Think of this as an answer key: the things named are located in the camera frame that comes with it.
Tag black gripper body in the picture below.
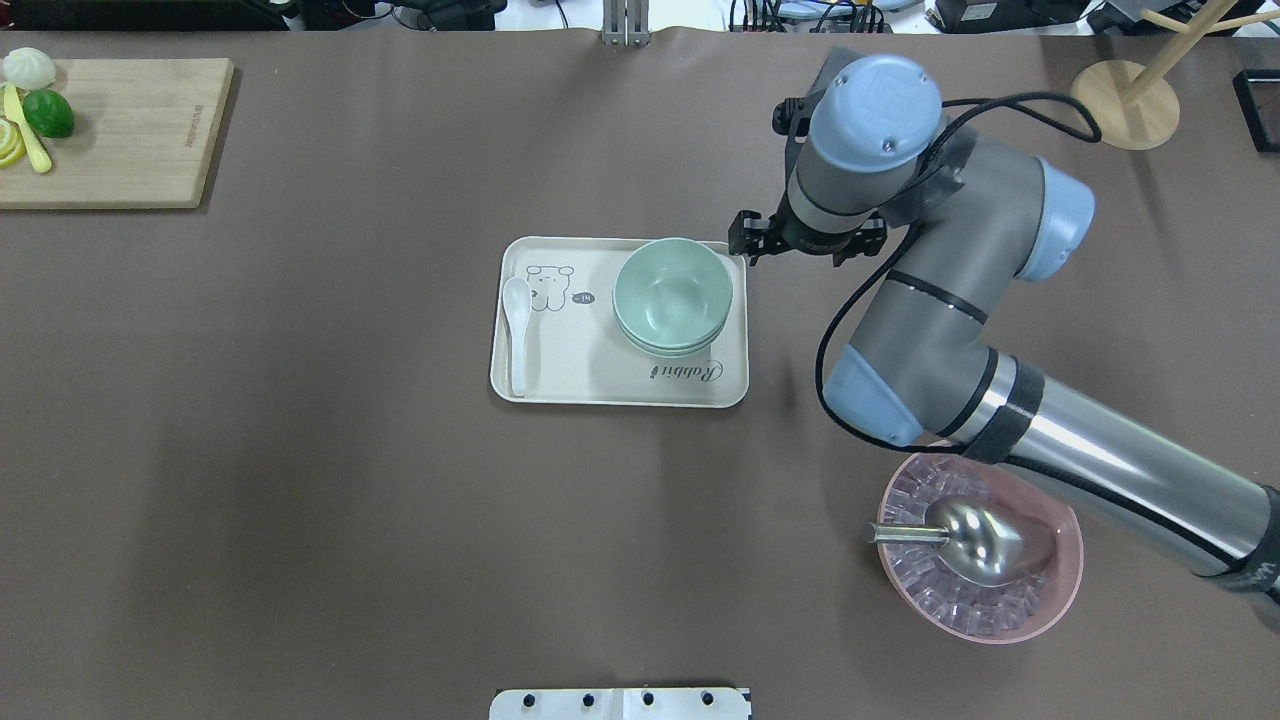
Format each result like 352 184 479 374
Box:
771 211 888 266

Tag green bowl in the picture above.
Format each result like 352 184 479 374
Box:
614 318 727 348
612 238 733 345
626 336 713 359

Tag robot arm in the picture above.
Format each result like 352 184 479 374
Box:
728 47 1277 632

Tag green bowl on tray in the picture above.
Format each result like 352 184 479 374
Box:
626 336 713 359

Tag grey folded cloth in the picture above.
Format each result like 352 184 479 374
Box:
805 46 863 111

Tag cream rectangular tray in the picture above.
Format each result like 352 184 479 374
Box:
490 236 750 407

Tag white ceramic spoon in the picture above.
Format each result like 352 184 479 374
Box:
500 275 532 397

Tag wooden mug tree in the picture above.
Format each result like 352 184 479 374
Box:
1070 1 1279 151

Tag metal scoop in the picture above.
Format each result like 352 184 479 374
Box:
861 496 1056 587

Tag pink bowl with ice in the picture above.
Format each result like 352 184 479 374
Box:
876 454 1084 644

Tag dark wooden tray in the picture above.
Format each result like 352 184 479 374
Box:
1233 68 1279 154

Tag wooden cutting board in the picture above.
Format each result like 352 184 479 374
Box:
1 58 234 211

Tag green lime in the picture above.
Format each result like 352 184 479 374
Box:
20 88 76 138

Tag yellow plastic knife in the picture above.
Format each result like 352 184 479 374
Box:
3 82 52 174

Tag lemon slice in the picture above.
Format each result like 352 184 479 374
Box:
0 118 26 168

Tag white garlic bulb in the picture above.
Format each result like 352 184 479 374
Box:
3 47 58 91

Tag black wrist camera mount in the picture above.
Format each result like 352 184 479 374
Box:
771 97 812 141

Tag aluminium frame post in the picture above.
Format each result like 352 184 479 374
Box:
602 0 652 47

